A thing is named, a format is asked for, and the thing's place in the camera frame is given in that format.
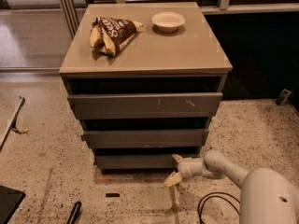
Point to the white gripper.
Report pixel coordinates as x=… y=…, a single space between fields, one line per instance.
x=184 y=168

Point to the grey bottom drawer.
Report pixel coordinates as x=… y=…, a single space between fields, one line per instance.
x=136 y=162

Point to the grey drawer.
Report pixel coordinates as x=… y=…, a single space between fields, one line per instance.
x=145 y=106
x=146 y=138
x=136 y=162

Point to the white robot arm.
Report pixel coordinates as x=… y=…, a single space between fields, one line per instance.
x=266 y=197

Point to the grey middle drawer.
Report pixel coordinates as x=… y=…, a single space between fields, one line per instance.
x=146 y=138

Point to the grey top drawer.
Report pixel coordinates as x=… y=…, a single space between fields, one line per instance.
x=145 y=106

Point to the grey drawer cabinet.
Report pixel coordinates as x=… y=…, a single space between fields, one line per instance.
x=189 y=60

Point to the small black floor tag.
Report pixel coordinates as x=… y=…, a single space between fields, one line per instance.
x=112 y=195

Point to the small grey door stop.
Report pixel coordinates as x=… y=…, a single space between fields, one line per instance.
x=283 y=97

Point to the white paper bowl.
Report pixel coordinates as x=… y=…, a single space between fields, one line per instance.
x=168 y=22

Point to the brown chip bag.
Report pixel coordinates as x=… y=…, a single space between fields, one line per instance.
x=109 y=35

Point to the metal bar on floor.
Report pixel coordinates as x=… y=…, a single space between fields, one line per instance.
x=12 y=123

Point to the black flat object corner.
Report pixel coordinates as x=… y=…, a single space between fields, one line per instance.
x=10 y=199

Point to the black handle on floor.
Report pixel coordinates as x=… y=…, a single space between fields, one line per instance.
x=74 y=213

